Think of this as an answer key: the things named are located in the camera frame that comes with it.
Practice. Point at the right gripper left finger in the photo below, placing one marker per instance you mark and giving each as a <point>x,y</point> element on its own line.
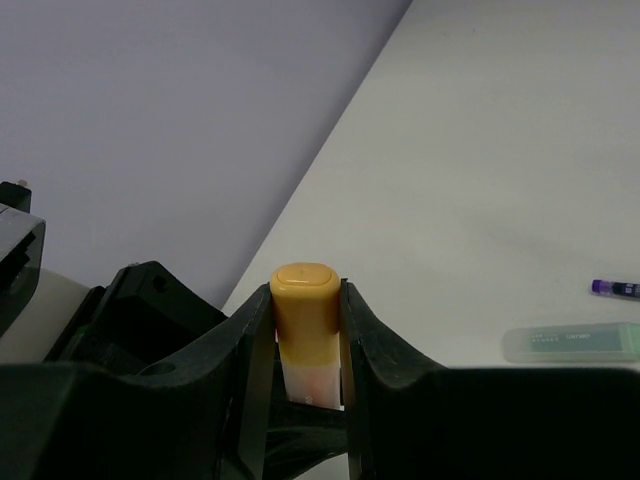
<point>200,413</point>

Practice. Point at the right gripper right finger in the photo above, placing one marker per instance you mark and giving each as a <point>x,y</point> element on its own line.
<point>409,417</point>

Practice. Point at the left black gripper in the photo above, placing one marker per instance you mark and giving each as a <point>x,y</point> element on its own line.
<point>143,316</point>

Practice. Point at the orange capped highlighter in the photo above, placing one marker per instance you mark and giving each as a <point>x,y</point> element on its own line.
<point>306,308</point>

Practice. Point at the green pastel highlighter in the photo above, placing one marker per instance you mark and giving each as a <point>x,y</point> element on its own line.
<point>591,343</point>

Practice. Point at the dark blue gel pen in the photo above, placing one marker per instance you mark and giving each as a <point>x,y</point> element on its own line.
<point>618,289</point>

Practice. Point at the orange pastel highlighter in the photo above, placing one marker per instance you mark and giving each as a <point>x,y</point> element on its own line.
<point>317,386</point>

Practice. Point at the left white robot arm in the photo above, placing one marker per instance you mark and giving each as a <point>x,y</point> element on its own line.
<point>36,303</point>

